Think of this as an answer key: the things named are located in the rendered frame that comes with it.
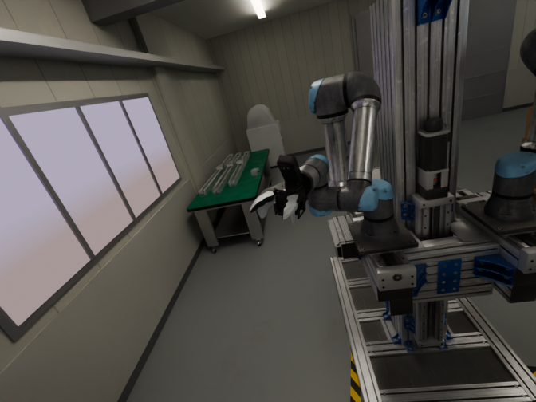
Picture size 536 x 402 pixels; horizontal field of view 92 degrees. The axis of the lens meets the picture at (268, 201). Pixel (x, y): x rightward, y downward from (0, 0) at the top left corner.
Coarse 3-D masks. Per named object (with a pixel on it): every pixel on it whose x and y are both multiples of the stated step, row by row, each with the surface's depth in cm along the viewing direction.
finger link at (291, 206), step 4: (288, 196) 63; (292, 196) 63; (296, 196) 63; (288, 200) 61; (292, 200) 61; (296, 200) 61; (288, 204) 60; (292, 204) 60; (296, 204) 60; (284, 208) 58; (288, 208) 58; (292, 208) 59; (296, 208) 60; (284, 212) 58; (288, 212) 58; (292, 212) 59; (284, 216) 57; (288, 216) 58; (292, 216) 60; (292, 220) 61
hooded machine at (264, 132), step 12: (252, 108) 568; (264, 108) 567; (252, 120) 578; (264, 120) 576; (276, 120) 612; (252, 132) 585; (264, 132) 583; (276, 132) 581; (252, 144) 596; (264, 144) 595; (276, 144) 593; (276, 156) 605
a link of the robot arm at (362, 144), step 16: (352, 80) 85; (368, 80) 84; (352, 96) 86; (368, 96) 82; (368, 112) 82; (352, 128) 85; (368, 128) 81; (352, 144) 82; (368, 144) 80; (352, 160) 81; (368, 160) 79; (352, 176) 79; (368, 176) 78; (352, 192) 77; (368, 192) 75; (352, 208) 79; (368, 208) 76
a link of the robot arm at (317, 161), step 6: (312, 156) 84; (318, 156) 82; (324, 156) 84; (306, 162) 79; (312, 162) 79; (318, 162) 80; (324, 162) 81; (318, 168) 77; (324, 168) 80; (324, 174) 80; (324, 180) 81; (318, 186) 81
